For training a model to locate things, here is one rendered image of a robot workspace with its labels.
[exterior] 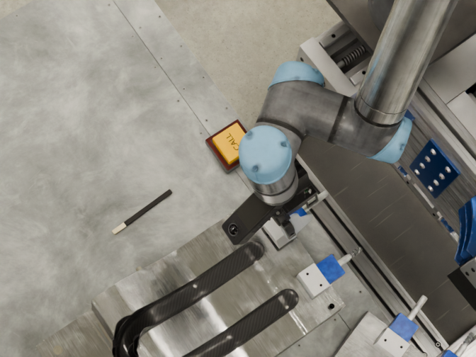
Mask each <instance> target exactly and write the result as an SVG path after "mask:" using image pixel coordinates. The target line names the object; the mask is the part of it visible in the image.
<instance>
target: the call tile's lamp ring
mask: <svg viewBox="0 0 476 357"><path fill-rule="evenodd" d="M235 123H238V125H239V126H240V128H241V129H242V130H243V131H244V133H245V134H246V133H247V131H246V130H245V129H244V127H243V125H242V124H241V123H240V122H239V120H238V119H237V120H235V121H234V122H233V123H231V124H229V125H228V126H226V127H224V128H223V129H221V130H220V131H218V132H216V133H215V134H214V135H212V136H210V137H209V138H208V139H206V141H207V143H208V144H209V145H210V147H211V148H212V150H213V151H214V153H215V154H216V155H217V157H218V158H219V159H220V161H221V162H222V163H223V165H224V166H225V168H226V169H227V170H228V171H229V170H230V169H232V168H233V167H235V166H236V165H238V164H239V160H237V161H236V162H235V163H233V164H231V165H230V166H228V165H227V163H226V162H225V160H224V159H223V158H222V156H221V155H220V153H219V152H218V151H217V149H216V148H215V146H214V145H213V144H212V142H211V140H212V139H213V138H214V137H215V136H216V135H219V134H220V133H221V132H223V131H224V130H226V129H227V128H229V127H231V126H232V125H234V124H235Z"/></svg>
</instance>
